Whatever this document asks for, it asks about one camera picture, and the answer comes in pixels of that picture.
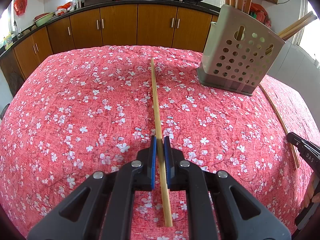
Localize lower wooden kitchen cabinets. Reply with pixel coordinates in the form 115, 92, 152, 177
1, 3, 218, 95

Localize red white bag on counter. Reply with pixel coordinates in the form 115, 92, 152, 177
55, 2, 75, 15

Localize red floral tablecloth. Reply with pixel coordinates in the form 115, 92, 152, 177
1, 46, 319, 236

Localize green basin on counter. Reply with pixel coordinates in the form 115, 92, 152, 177
34, 12, 55, 27

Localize yellow detergent bottle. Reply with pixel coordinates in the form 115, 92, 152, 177
4, 33, 13, 50

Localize person's right hand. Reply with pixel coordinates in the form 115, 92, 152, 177
300, 172, 320, 210

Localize right kitchen window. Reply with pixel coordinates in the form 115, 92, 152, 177
297, 0, 320, 66

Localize red bags and condiment bottles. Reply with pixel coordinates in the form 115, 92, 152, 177
249, 3, 271, 29

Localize grey perforated utensil holder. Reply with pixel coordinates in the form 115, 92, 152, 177
197, 4, 285, 96

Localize bamboo chopstick group two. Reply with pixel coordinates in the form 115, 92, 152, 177
151, 58, 173, 227
278, 11, 317, 41

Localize red plastic bag hanging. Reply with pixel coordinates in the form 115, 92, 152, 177
14, 0, 28, 16

